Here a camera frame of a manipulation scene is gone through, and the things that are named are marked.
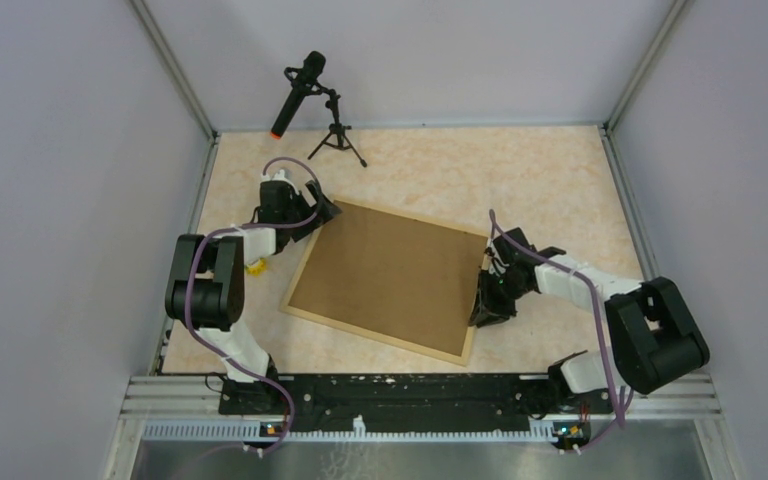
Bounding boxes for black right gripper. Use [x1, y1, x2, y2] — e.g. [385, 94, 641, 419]
[468, 269, 530, 329]

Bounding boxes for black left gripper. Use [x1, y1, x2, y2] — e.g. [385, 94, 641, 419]
[282, 180, 341, 241]

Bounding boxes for brown backing board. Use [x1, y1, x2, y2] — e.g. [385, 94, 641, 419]
[288, 202, 490, 358]

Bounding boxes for light wooden picture frame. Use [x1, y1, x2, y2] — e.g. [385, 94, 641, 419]
[279, 197, 493, 368]

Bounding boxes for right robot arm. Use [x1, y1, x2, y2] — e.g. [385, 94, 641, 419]
[469, 228, 710, 412]

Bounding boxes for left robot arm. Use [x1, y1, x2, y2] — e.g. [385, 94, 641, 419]
[164, 177, 341, 414]

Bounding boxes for yellow toy block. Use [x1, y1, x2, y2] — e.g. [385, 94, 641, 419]
[245, 259, 268, 276]

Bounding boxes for black mini tripod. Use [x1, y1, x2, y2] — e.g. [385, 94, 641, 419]
[307, 81, 368, 168]

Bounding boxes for black microphone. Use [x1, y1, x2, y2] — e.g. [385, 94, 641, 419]
[270, 51, 326, 139]

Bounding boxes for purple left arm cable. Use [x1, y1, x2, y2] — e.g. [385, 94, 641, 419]
[182, 156, 326, 458]

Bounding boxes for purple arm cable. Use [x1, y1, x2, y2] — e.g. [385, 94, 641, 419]
[182, 156, 326, 458]
[487, 209, 636, 454]

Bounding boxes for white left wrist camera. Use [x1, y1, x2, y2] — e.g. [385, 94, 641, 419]
[261, 168, 293, 184]

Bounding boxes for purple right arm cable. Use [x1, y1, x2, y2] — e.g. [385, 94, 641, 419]
[487, 209, 636, 454]

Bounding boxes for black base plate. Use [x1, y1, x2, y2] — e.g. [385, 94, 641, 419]
[218, 373, 613, 433]

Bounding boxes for aluminium rail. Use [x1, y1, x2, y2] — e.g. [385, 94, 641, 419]
[118, 374, 723, 444]

